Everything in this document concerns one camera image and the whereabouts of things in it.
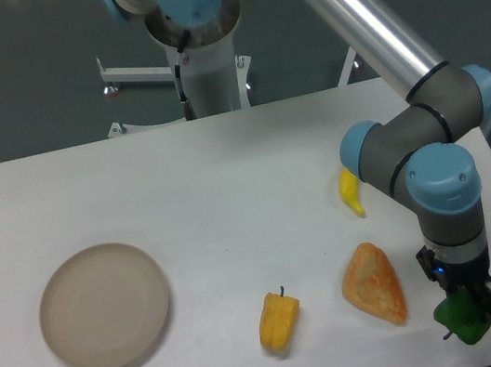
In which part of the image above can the yellow bell pepper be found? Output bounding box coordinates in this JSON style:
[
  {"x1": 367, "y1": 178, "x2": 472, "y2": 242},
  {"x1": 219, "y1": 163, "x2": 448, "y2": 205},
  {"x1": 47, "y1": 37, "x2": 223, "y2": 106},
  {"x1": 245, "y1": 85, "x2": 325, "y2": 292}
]
[{"x1": 259, "y1": 286, "x2": 300, "y2": 353}]

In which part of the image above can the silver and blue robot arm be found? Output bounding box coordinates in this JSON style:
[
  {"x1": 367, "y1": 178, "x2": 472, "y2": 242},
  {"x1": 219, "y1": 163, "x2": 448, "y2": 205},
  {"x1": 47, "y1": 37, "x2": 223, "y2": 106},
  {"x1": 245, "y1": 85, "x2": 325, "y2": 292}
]
[{"x1": 101, "y1": 0, "x2": 491, "y2": 325}]

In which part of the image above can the green bell pepper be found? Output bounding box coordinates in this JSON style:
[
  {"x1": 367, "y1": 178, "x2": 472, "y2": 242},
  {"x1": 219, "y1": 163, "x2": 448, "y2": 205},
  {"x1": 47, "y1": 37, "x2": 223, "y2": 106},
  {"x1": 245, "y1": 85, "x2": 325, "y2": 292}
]
[{"x1": 433, "y1": 289, "x2": 491, "y2": 346}]

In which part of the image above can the beige round plate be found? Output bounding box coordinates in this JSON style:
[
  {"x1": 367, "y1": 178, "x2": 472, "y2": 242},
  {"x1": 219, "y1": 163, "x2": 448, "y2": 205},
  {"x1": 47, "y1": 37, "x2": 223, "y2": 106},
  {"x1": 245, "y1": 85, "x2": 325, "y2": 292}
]
[{"x1": 38, "y1": 242, "x2": 171, "y2": 367}]

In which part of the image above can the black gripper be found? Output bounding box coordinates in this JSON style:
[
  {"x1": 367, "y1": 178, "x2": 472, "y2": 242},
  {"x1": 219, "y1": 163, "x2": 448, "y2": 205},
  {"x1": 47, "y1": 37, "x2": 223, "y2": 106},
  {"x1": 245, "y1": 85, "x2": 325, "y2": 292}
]
[{"x1": 416, "y1": 245, "x2": 491, "y2": 323}]

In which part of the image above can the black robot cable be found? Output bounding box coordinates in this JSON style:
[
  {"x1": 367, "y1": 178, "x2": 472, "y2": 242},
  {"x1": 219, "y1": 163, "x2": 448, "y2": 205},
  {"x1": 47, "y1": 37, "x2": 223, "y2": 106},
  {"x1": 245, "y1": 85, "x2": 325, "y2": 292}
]
[{"x1": 166, "y1": 28, "x2": 206, "y2": 123}]

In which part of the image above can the orange triangular bread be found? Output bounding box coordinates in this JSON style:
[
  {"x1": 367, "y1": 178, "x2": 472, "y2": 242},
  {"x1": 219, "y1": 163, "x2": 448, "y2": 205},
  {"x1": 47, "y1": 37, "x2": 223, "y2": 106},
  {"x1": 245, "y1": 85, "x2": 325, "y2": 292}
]
[{"x1": 341, "y1": 242, "x2": 408, "y2": 326}]

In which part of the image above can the yellow banana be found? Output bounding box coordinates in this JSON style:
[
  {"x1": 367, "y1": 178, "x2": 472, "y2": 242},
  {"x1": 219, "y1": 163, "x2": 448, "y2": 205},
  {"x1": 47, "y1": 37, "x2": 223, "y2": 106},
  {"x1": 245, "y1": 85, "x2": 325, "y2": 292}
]
[{"x1": 338, "y1": 168, "x2": 365, "y2": 217}]

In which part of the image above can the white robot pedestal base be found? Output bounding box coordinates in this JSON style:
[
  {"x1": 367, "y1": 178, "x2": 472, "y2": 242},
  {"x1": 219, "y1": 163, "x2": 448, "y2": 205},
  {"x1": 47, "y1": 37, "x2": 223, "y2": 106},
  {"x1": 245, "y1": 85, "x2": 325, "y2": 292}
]
[{"x1": 86, "y1": 0, "x2": 370, "y2": 139}]

